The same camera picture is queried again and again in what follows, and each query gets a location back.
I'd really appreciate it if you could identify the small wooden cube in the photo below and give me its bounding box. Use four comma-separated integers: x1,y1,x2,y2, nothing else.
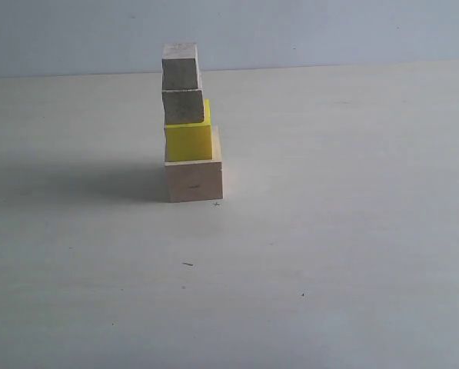
161,42,201,90

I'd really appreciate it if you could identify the large wooden cube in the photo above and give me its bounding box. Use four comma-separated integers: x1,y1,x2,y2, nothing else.
164,126,224,203

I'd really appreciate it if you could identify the yellow cube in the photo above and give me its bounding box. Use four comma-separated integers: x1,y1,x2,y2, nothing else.
164,98,213,162

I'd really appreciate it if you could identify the medium wooden cube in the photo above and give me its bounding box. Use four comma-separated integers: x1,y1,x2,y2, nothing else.
162,88,205,125

